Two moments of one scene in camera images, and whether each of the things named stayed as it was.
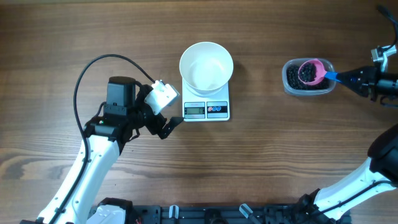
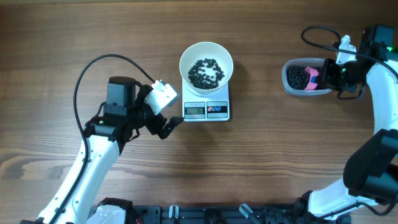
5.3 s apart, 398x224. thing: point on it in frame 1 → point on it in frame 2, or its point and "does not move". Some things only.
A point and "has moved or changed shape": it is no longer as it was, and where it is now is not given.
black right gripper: x=369 y=83 → x=329 y=75
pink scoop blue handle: x=313 y=72 has moved or changed shape
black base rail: x=308 y=213 does not move
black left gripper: x=158 y=126 does not move
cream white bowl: x=206 y=68 does not move
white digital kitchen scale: x=198 y=109 does not move
